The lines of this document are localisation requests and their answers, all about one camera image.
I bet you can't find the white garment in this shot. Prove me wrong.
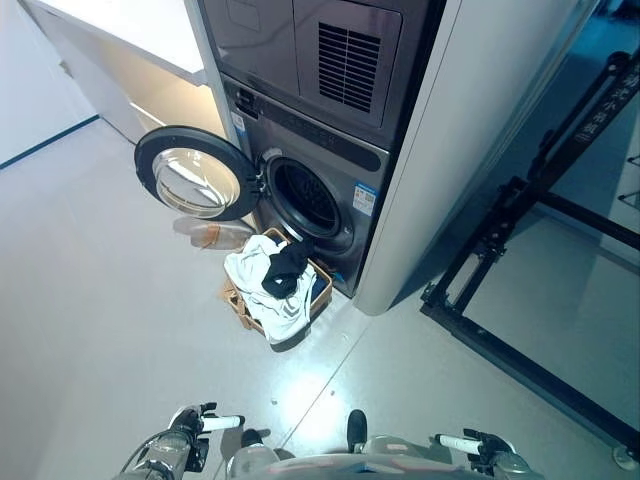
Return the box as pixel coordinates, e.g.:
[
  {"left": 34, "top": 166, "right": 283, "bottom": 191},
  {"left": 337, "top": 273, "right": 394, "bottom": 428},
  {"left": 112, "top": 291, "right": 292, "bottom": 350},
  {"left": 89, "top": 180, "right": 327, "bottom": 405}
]
[{"left": 223, "top": 234, "right": 318, "bottom": 344}]

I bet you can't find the black garment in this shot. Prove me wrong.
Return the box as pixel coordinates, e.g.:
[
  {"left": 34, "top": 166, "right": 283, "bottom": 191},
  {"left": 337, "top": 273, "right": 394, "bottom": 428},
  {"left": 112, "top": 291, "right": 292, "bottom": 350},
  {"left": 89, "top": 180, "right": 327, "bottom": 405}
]
[{"left": 261, "top": 240, "right": 315, "bottom": 300}]

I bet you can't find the black metal frame stand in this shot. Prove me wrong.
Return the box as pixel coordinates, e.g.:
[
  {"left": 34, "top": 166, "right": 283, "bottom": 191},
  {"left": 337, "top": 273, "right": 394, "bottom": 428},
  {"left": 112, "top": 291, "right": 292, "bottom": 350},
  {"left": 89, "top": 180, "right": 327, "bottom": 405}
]
[{"left": 419, "top": 50, "right": 640, "bottom": 457}]

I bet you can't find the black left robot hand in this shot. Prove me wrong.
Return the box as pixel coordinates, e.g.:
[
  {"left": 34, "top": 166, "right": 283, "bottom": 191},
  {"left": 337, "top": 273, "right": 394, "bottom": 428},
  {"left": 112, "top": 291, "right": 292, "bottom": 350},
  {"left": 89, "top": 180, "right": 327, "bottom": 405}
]
[{"left": 167, "top": 401, "right": 245, "bottom": 474}]

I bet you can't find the white cabinet housing panel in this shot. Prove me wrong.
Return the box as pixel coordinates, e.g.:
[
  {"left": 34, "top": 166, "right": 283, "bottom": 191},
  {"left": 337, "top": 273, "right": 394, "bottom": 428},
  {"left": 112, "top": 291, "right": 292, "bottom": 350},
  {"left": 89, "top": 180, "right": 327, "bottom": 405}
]
[{"left": 352, "top": 0, "right": 601, "bottom": 317}]

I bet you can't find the round washing machine door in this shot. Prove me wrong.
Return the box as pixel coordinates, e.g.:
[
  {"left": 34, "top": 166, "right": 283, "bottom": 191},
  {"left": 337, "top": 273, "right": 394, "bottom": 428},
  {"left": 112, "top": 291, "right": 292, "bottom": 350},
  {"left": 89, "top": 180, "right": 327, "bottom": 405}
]
[{"left": 133, "top": 125, "right": 263, "bottom": 221}]

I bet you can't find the robot leg black foot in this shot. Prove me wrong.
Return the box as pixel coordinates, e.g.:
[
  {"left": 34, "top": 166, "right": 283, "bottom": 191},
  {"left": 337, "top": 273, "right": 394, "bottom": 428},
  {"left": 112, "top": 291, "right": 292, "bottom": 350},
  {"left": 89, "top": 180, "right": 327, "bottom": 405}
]
[
  {"left": 345, "top": 408, "right": 431, "bottom": 457},
  {"left": 225, "top": 427, "right": 296, "bottom": 480}
]

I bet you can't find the left robot leg black foot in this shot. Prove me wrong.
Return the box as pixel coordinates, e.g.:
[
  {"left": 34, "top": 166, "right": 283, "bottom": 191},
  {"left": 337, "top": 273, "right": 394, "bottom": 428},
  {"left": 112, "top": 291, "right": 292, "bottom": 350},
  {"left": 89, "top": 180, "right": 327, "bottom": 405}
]
[{"left": 225, "top": 427, "right": 296, "bottom": 480}]

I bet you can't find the right robot leg black foot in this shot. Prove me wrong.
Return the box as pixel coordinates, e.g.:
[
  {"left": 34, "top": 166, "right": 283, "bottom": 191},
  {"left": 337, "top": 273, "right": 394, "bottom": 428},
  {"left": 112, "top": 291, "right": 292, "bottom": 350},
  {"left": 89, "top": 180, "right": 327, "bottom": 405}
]
[{"left": 345, "top": 408, "right": 431, "bottom": 457}]

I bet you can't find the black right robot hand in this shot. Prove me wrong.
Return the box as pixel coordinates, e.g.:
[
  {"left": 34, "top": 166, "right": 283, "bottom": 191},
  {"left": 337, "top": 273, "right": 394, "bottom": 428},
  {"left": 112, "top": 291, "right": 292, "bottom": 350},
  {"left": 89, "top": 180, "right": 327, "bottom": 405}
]
[{"left": 433, "top": 427, "right": 516, "bottom": 474}]

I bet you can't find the grey front-load washing machine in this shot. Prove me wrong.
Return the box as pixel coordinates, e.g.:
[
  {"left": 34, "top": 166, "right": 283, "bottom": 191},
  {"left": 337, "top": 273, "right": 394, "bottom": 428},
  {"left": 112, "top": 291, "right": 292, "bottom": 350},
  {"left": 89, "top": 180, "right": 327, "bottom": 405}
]
[{"left": 220, "top": 73, "right": 392, "bottom": 299}]

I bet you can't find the woven wicker laundry basket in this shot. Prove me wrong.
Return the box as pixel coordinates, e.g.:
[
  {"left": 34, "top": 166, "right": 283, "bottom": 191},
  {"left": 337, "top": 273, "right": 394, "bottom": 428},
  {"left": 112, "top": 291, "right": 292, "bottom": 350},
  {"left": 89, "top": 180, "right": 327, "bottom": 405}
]
[{"left": 222, "top": 227, "right": 334, "bottom": 335}]

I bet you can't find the grey dryer with vent grille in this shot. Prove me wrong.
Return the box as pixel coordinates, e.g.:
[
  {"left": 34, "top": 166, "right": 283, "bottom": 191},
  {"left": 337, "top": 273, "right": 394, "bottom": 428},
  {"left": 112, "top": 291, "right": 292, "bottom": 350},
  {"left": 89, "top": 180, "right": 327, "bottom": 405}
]
[{"left": 197, "top": 0, "right": 447, "bottom": 150}]

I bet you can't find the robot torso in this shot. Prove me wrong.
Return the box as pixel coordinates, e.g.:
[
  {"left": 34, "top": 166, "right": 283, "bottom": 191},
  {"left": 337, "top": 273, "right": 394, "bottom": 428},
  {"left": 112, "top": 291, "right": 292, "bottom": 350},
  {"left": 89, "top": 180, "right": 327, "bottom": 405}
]
[{"left": 259, "top": 452, "right": 476, "bottom": 480}]

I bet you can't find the white counter cabinet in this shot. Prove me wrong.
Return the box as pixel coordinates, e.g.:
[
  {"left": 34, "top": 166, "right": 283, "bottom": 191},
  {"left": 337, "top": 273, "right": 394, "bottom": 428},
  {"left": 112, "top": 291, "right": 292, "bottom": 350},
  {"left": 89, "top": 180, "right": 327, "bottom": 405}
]
[{"left": 19, "top": 0, "right": 224, "bottom": 149}]

